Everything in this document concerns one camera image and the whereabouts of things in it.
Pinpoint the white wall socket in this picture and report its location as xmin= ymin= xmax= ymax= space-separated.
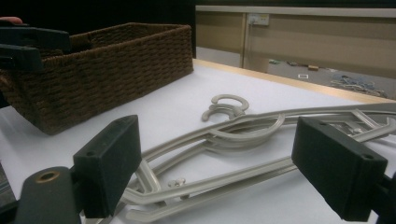
xmin=247 ymin=12 xmax=271 ymax=27

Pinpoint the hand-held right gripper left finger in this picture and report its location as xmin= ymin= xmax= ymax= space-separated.
xmin=72 ymin=114 xmax=143 ymax=219

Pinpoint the grey plastic clothes hanger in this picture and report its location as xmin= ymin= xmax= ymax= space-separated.
xmin=125 ymin=104 xmax=396 ymax=224
xmin=120 ymin=93 xmax=396 ymax=206

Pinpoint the brown woven basket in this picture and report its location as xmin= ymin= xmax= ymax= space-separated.
xmin=0 ymin=21 xmax=195 ymax=136

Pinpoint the bundle of light cables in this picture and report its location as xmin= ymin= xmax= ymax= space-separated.
xmin=328 ymin=74 xmax=389 ymax=98

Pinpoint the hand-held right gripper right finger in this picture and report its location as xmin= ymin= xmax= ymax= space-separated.
xmin=291 ymin=116 xmax=389 ymax=222

